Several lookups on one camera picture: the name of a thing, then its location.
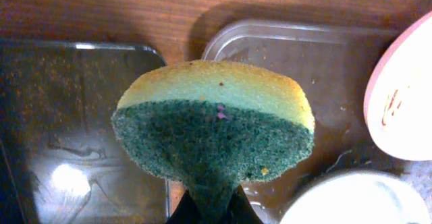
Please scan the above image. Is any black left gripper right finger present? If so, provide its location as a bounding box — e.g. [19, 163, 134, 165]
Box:
[229, 186, 263, 224]

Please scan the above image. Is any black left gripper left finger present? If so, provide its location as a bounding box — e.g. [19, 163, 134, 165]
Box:
[166, 190, 201, 224]

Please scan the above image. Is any yellow green scrub sponge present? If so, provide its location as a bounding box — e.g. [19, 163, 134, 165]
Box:
[111, 60, 315, 223]

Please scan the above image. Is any white ribbed plate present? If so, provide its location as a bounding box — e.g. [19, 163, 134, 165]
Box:
[280, 171, 431, 224]

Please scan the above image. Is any white sauce-stained plate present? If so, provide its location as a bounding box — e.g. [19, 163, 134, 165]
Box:
[364, 13, 431, 161]

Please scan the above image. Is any small black tray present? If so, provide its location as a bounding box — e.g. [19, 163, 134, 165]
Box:
[1, 39, 170, 223]

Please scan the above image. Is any clear wet plastic tray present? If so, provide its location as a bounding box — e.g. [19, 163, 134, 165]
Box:
[202, 20, 405, 223]

